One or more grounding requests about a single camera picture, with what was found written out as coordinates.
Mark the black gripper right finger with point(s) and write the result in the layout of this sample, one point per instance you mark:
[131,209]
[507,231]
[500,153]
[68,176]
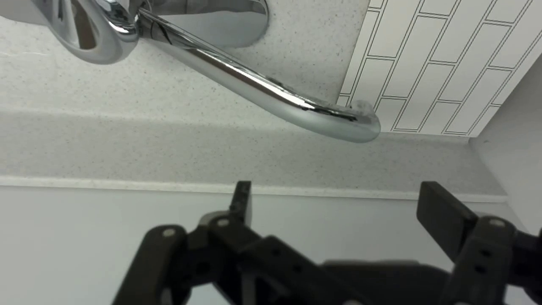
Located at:
[488,251]

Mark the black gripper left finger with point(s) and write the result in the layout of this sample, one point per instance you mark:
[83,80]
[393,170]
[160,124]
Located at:
[224,251]

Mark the chrome sink faucet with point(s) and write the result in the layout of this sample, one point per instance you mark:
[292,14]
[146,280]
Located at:
[107,31]

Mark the white tile pattern mat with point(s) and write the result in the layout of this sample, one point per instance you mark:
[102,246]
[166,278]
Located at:
[441,66]

